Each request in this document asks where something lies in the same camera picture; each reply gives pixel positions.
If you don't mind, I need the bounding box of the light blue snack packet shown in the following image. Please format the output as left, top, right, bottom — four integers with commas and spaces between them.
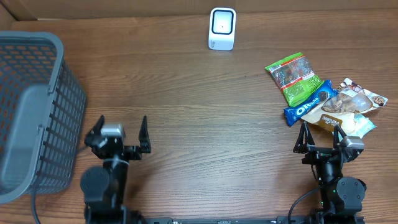
332, 113, 376, 139

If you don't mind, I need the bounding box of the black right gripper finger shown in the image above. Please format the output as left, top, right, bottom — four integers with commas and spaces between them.
333, 124, 346, 148
293, 122, 315, 154

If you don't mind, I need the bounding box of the beige mushroom snack bag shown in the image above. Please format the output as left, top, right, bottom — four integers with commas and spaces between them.
302, 78, 388, 134

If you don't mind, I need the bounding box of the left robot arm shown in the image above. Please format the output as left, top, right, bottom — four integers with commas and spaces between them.
80, 116, 151, 224

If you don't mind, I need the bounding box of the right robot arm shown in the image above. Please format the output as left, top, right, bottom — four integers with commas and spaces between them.
287, 122, 367, 224

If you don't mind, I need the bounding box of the green Haribo candy bag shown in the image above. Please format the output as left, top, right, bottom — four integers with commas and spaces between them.
264, 52, 323, 106

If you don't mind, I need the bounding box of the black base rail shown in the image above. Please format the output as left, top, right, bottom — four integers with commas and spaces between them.
85, 216, 366, 224

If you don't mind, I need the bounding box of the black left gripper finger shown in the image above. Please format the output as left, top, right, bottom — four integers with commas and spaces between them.
139, 116, 152, 153
84, 115, 105, 146

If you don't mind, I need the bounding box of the white barcode scanner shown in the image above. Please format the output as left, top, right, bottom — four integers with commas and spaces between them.
208, 7, 236, 51

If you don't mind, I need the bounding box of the grey plastic shopping basket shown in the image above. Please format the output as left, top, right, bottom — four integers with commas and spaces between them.
1, 30, 86, 203

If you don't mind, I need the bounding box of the dark blue snack packet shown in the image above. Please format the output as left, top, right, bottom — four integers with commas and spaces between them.
284, 80, 338, 126

